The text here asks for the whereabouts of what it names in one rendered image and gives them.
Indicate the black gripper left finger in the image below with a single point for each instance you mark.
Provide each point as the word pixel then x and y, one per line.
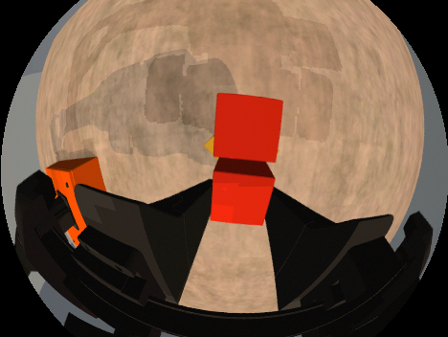
pixel 168 232

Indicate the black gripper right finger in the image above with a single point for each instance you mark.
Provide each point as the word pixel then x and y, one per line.
pixel 306 246

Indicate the yellow cube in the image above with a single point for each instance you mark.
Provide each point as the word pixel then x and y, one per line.
pixel 209 146

